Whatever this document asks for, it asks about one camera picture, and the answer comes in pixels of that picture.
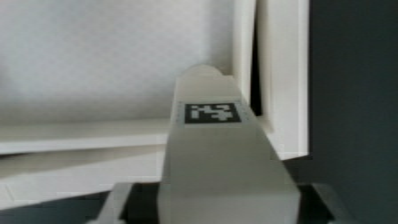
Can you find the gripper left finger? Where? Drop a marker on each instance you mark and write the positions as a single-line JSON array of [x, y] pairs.
[[129, 205]]

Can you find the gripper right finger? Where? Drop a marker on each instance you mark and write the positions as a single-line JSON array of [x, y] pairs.
[[321, 209]]

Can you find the white desk top tray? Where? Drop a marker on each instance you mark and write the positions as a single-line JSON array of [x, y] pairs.
[[92, 54]]

